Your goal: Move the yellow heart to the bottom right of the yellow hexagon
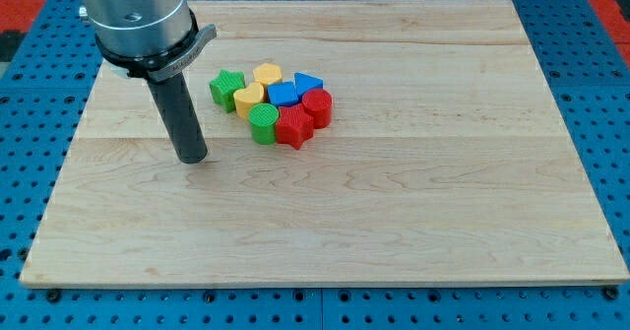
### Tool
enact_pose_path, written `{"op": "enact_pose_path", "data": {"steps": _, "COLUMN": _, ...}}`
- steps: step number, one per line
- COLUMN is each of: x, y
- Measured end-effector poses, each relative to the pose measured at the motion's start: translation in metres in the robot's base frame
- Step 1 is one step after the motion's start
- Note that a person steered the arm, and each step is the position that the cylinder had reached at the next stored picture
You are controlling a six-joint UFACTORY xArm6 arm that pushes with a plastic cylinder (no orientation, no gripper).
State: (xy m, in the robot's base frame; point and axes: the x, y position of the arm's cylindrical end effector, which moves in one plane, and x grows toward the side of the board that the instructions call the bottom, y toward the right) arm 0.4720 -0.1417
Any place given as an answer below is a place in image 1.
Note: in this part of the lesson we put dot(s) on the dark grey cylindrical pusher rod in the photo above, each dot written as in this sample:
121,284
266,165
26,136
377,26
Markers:
177,112

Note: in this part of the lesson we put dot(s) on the black clamp flange mount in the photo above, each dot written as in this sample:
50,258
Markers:
156,52

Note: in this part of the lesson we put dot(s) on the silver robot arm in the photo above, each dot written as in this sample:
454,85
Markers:
104,15

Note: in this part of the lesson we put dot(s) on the yellow heart block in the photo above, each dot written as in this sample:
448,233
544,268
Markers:
245,99

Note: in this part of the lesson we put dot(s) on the yellow hexagon block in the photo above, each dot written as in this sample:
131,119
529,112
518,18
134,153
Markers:
267,74

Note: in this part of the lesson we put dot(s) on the green star block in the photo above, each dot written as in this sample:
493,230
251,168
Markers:
223,87

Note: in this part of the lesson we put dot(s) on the green cylinder block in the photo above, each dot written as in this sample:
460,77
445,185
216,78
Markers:
263,118

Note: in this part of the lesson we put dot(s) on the blue square block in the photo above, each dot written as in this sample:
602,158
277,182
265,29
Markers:
283,94

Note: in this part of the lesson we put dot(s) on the red star block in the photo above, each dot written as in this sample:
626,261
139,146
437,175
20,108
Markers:
294,126

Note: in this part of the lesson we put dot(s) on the blue triangle block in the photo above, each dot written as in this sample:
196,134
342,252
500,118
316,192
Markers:
304,83

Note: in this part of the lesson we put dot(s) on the red cylinder block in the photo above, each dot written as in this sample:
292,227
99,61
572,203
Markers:
318,103

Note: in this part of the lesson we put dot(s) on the light wooden board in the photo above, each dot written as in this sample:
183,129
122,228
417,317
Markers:
447,164

